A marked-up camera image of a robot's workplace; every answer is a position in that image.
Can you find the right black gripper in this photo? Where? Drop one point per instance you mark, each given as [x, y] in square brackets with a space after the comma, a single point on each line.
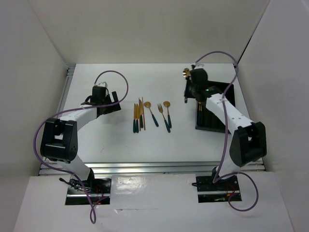
[190, 95]

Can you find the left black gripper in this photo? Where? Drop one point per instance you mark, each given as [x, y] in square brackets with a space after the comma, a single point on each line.
[111, 108]

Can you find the gold spoon green handle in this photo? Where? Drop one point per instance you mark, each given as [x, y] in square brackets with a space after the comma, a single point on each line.
[147, 104]
[186, 74]
[167, 105]

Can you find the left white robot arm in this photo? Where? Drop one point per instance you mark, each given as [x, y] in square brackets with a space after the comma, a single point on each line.
[60, 139]

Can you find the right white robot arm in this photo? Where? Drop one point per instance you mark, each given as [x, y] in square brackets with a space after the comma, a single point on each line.
[245, 140]

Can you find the gold chopstick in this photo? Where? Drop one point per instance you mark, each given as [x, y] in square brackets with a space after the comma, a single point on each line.
[143, 114]

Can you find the black cutlery tray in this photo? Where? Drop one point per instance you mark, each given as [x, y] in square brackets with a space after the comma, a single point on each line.
[206, 120]

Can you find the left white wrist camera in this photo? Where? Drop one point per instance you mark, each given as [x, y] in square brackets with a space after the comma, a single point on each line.
[102, 84]

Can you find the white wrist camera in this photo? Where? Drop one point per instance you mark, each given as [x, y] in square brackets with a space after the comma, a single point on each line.
[197, 65]
[102, 84]

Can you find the gold knife green handle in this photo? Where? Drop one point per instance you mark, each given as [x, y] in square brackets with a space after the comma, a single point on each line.
[141, 113]
[135, 120]
[137, 117]

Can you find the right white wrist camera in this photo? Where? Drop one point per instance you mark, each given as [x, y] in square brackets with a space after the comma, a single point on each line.
[197, 65]

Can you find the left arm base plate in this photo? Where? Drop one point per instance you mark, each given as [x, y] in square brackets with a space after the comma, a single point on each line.
[98, 194]

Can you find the aluminium frame rail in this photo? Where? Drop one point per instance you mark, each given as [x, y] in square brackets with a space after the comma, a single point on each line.
[108, 144]

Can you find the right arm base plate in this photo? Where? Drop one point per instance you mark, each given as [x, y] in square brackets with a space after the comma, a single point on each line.
[221, 191]

